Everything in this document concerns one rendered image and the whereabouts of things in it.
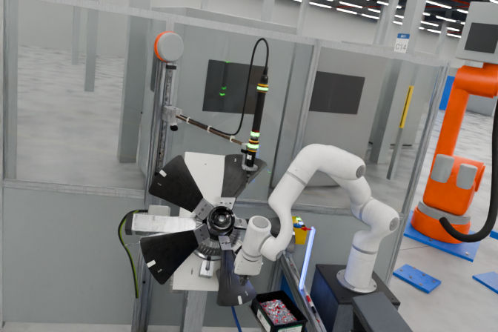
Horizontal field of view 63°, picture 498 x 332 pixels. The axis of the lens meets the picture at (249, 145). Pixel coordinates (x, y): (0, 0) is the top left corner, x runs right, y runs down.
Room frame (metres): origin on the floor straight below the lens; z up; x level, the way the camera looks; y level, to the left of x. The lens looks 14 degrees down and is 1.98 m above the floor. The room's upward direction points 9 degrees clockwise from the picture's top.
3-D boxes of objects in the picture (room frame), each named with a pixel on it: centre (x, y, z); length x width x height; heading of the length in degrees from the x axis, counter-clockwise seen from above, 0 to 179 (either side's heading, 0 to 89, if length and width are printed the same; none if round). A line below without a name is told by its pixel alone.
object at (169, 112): (2.11, 0.43, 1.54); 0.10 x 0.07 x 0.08; 46
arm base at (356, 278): (1.75, -0.61, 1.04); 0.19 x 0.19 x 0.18
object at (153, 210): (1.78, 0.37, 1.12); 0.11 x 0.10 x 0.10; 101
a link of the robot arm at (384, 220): (1.72, -0.63, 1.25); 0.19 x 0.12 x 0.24; 35
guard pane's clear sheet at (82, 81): (2.39, 0.12, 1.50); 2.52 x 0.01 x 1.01; 101
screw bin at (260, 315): (1.55, -0.24, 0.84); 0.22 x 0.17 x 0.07; 27
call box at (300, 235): (2.04, -0.31, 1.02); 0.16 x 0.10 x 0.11; 11
